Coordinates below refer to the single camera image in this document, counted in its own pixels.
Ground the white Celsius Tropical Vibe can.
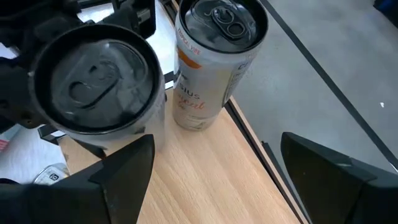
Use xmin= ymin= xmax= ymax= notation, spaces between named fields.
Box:
xmin=32 ymin=162 xmax=71 ymax=186
xmin=29 ymin=23 xmax=166 ymax=153
xmin=172 ymin=0 xmax=270 ymax=131

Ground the computer tower with blue light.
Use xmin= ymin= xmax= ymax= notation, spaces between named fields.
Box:
xmin=373 ymin=0 xmax=398 ymax=29

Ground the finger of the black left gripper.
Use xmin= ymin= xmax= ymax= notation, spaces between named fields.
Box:
xmin=0 ymin=57 xmax=41 ymax=134
xmin=103 ymin=0 xmax=156 ymax=40

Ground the wooden tray board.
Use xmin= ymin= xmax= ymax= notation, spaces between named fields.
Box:
xmin=37 ymin=0 xmax=312 ymax=224

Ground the Celsius can with red band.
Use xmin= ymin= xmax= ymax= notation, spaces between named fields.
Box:
xmin=0 ymin=124 xmax=23 ymax=154

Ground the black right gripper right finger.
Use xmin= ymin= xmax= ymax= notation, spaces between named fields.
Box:
xmin=280 ymin=131 xmax=398 ymax=224

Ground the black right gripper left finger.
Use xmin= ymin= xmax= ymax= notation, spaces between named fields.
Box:
xmin=0 ymin=133 xmax=155 ymax=224

